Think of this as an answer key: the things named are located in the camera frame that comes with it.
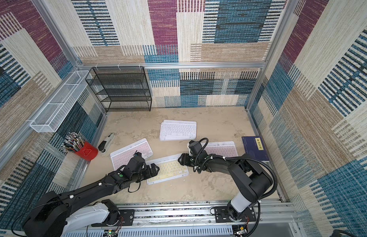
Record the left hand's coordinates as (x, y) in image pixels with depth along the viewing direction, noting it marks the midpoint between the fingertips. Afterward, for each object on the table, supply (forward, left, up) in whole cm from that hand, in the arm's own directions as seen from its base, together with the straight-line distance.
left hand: (156, 171), depth 86 cm
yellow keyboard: (+3, -7, -3) cm, 8 cm away
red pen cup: (+11, +40, +5) cm, 42 cm away
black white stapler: (+17, +35, +1) cm, 39 cm away
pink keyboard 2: (+15, -43, -2) cm, 46 cm away
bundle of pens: (+11, +44, +14) cm, 48 cm away
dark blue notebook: (+16, -62, -2) cm, 64 cm away
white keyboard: (+30, -10, 0) cm, 32 cm away
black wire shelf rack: (+56, +29, +17) cm, 65 cm away
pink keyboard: (+11, +23, -2) cm, 25 cm away
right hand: (+5, -16, -2) cm, 17 cm away
